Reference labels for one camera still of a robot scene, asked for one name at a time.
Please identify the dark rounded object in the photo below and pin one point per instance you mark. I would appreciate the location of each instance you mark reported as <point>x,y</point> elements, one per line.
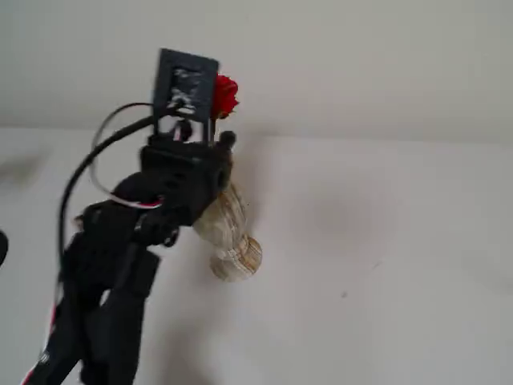
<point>2,248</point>

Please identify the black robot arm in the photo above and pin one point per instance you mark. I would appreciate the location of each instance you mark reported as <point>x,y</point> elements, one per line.
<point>100,260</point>

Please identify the marbled onyx stone vase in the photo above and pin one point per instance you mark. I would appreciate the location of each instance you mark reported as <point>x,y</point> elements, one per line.
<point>232,240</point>

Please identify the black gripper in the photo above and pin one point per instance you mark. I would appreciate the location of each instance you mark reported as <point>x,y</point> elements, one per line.
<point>191,172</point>

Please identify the black rectangular wrist camera mount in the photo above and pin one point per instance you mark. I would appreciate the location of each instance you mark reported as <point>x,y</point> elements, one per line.
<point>164,80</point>

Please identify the red rose with green stem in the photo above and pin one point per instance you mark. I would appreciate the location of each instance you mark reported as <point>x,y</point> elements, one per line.
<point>226,96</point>

